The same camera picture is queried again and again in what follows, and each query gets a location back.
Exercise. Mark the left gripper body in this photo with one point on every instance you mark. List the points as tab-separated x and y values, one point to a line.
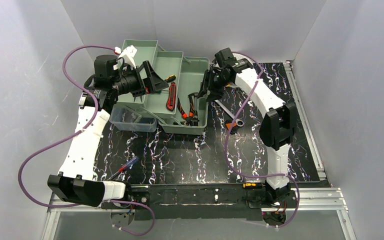
147	79

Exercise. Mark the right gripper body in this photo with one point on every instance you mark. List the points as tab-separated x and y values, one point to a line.
212	82

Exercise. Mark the black precision screwdriver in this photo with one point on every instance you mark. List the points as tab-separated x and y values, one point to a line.
170	79

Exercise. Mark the steel claw hammer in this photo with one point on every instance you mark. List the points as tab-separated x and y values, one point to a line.
193	113

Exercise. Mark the red utility knife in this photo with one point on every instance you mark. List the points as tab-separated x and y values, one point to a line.
171	100

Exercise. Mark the green plastic tool box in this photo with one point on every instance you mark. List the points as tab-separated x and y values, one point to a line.
189	73

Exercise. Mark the orange black long-nose pliers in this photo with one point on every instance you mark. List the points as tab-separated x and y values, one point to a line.
188	117

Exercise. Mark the orange handled wire stripper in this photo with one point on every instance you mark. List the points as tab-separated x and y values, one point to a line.
138	97

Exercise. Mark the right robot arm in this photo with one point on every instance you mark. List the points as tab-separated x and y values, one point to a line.
279	122

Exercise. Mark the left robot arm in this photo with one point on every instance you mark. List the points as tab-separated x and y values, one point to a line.
113	76

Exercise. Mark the orange black small tool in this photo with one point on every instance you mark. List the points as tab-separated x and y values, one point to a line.
232	126

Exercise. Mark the white filament spool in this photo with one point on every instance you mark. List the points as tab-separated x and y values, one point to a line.
242	62

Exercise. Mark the silver combination wrench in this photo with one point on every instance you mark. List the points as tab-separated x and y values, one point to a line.
238	122

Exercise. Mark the blue red pen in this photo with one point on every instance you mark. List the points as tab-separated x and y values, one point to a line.
127	165

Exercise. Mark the yellow black screwdriver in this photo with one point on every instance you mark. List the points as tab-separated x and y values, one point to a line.
253	185

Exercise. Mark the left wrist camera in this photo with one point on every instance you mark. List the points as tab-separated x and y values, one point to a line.
127	54

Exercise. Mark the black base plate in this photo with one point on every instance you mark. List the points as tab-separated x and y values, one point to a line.
207	201

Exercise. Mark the aluminium rail frame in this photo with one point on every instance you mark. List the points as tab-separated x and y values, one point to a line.
185	176

